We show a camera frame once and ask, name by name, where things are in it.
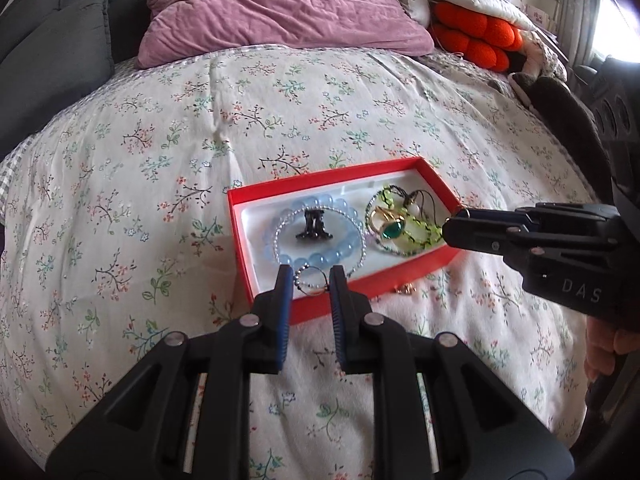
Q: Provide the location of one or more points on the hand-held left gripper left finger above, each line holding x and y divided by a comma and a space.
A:
282, 310

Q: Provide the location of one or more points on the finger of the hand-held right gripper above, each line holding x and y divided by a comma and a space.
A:
565, 220
480, 237

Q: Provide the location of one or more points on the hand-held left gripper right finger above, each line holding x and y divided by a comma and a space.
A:
336, 310

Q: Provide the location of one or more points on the red cardboard box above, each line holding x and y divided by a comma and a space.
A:
415, 272

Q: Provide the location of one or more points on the black hair claw clip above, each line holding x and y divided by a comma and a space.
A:
314, 227

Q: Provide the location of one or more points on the person's right hand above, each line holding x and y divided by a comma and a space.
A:
605, 350

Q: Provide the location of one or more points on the small gold pendant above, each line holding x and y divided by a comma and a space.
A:
407, 289

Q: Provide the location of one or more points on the grey cloth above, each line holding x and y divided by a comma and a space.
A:
560, 105

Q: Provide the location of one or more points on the orange plush cushion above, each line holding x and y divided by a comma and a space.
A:
475, 30

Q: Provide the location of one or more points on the grey curtain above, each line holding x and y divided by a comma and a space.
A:
580, 10

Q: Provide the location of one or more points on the pink pillow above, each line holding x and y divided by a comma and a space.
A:
280, 10

